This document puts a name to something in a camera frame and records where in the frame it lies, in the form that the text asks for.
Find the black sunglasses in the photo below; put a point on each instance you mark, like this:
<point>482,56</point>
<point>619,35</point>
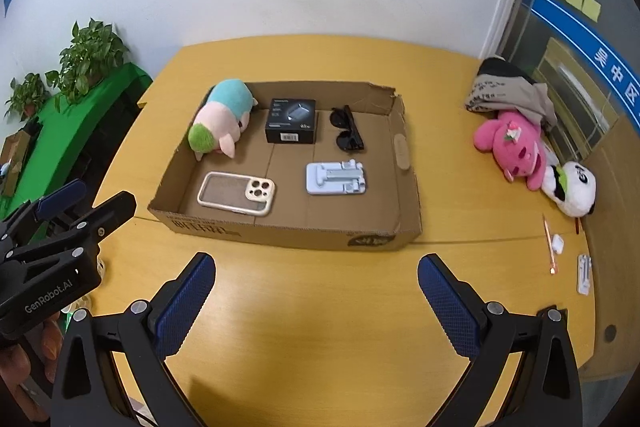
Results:
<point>347,139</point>

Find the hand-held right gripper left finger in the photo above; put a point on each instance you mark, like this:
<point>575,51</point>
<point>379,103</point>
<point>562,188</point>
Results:
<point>182,302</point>

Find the rose gold pen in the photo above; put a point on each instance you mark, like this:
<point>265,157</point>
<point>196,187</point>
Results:
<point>549,239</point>

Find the white plastic clip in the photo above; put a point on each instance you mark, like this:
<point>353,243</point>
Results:
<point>584,277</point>

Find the white folding phone stand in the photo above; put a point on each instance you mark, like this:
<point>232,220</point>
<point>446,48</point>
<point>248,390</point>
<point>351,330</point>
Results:
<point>320,177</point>

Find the beige printed cloth bag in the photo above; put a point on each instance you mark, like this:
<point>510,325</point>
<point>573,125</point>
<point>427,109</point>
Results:
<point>500,92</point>

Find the blue door band sign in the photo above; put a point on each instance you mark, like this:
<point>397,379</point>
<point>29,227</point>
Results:
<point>575,27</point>

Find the brown paper box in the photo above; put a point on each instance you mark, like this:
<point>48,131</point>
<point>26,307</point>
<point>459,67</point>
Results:
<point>17,152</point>

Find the black desk grommet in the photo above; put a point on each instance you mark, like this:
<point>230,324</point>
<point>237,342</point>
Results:
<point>610,333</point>

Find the green cloth covered table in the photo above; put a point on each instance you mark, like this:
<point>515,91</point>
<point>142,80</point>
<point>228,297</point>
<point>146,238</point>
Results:
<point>100,92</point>

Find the small potted green plant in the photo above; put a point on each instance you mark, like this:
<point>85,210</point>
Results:
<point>27,94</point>

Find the pink plush toy green hair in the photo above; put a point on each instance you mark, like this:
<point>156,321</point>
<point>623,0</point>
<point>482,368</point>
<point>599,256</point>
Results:
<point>225,107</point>

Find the black charger package box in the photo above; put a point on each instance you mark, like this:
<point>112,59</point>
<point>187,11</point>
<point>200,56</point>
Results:
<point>290,127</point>

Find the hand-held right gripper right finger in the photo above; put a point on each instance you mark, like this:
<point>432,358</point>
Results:
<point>452,307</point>

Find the panda plush toy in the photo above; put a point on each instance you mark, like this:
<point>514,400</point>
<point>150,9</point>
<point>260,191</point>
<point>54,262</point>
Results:
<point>575,192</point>

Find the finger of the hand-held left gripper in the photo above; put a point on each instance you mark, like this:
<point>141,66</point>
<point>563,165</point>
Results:
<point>112,214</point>
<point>62,199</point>

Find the person's left hand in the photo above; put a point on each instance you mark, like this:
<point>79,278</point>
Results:
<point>51,337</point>

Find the beige clear phone case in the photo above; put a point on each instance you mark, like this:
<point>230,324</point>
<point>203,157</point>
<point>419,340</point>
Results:
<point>260,192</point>

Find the brown cardboard box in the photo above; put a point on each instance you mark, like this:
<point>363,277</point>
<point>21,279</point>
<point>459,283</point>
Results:
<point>285,157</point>

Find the large potted green plant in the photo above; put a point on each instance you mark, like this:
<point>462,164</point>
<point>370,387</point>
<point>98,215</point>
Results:
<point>87,57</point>

